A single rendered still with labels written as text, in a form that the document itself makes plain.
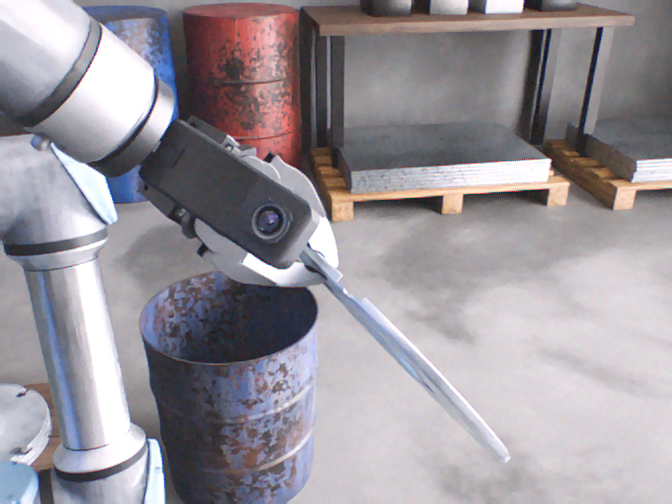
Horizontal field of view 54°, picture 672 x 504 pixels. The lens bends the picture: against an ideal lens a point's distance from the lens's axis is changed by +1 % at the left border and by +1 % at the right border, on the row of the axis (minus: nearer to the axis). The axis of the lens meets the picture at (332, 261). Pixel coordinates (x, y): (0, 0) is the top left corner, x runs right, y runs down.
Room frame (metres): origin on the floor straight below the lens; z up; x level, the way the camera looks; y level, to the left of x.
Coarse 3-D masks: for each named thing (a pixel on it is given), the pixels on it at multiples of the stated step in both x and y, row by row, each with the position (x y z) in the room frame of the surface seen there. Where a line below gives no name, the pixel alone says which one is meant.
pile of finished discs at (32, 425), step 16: (0, 384) 1.15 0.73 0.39; (16, 384) 1.14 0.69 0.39; (0, 400) 1.10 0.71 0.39; (16, 400) 1.10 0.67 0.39; (32, 400) 1.10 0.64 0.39; (0, 416) 1.04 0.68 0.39; (16, 416) 1.05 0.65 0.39; (32, 416) 1.05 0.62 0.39; (48, 416) 1.05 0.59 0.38; (0, 432) 1.00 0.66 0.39; (16, 432) 1.00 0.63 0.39; (32, 432) 1.00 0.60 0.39; (48, 432) 1.03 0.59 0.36; (0, 448) 0.96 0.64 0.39; (16, 448) 0.97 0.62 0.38; (32, 448) 0.96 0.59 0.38
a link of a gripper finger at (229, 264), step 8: (200, 248) 0.41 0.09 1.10; (208, 256) 0.40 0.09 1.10; (216, 256) 0.41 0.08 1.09; (224, 256) 0.41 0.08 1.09; (232, 256) 0.41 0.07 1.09; (240, 256) 0.42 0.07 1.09; (216, 264) 0.41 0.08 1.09; (224, 264) 0.41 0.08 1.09; (232, 264) 0.41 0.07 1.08; (240, 264) 0.42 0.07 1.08; (224, 272) 0.41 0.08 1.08; (232, 272) 0.41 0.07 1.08; (240, 272) 0.42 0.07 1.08; (248, 272) 0.42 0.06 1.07; (256, 272) 0.43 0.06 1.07; (240, 280) 0.42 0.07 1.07; (248, 280) 0.42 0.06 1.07; (256, 280) 0.42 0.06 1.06; (264, 280) 0.43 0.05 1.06; (272, 280) 0.43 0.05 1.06
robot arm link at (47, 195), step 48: (0, 144) 0.70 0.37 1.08; (0, 192) 0.66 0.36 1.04; (48, 192) 0.68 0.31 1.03; (96, 192) 0.70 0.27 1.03; (0, 240) 0.68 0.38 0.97; (48, 240) 0.66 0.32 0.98; (96, 240) 0.70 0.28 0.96; (48, 288) 0.66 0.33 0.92; (96, 288) 0.69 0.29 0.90; (48, 336) 0.65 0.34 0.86; (96, 336) 0.66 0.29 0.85; (96, 384) 0.64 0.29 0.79; (96, 432) 0.62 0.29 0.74; (144, 432) 0.67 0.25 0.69; (96, 480) 0.59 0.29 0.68; (144, 480) 0.62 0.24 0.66
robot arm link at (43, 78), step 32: (0, 0) 0.34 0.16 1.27; (32, 0) 0.35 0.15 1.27; (64, 0) 0.38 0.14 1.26; (0, 32) 0.34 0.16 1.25; (32, 32) 0.35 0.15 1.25; (64, 32) 0.36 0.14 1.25; (96, 32) 0.38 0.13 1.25; (0, 64) 0.34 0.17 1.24; (32, 64) 0.34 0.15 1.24; (64, 64) 0.35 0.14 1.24; (0, 96) 0.35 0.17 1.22; (32, 96) 0.35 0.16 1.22; (64, 96) 0.35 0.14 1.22
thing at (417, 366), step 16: (304, 256) 0.51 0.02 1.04; (320, 256) 0.45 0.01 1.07; (320, 272) 0.48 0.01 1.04; (336, 272) 0.43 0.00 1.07; (336, 288) 0.48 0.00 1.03; (352, 304) 0.46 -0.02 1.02; (368, 304) 0.41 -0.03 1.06; (368, 320) 0.45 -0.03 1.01; (384, 320) 0.40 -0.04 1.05; (384, 336) 0.42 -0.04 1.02; (400, 336) 0.39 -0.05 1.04; (400, 352) 0.42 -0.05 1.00; (416, 352) 0.38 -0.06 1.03; (416, 368) 0.41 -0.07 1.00; (432, 368) 0.38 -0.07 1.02; (432, 384) 0.39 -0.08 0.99; (448, 384) 0.37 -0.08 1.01; (448, 400) 0.38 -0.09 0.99; (464, 416) 0.37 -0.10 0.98; (480, 432) 0.37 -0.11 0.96; (496, 448) 0.38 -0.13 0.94
